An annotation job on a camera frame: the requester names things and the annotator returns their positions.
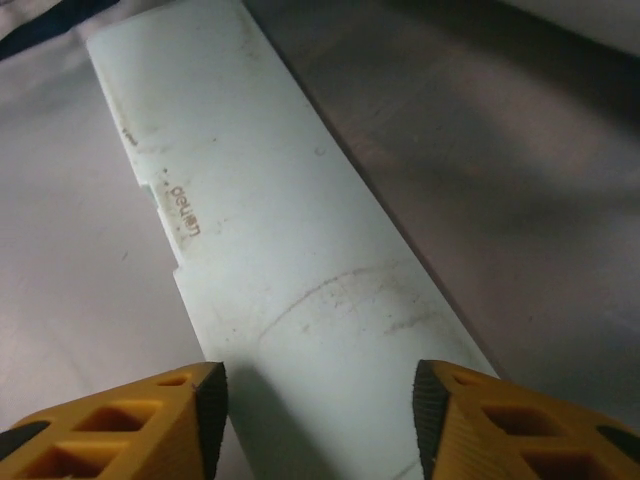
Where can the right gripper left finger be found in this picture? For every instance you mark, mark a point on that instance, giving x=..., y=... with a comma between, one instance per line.
x=125, y=430

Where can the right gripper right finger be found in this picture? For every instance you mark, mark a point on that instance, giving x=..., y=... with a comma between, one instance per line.
x=500, y=430

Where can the light blue pencil case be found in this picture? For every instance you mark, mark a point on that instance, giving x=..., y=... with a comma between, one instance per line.
x=275, y=200

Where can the navy blue backpack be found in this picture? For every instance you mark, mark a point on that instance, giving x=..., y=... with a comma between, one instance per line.
x=20, y=40

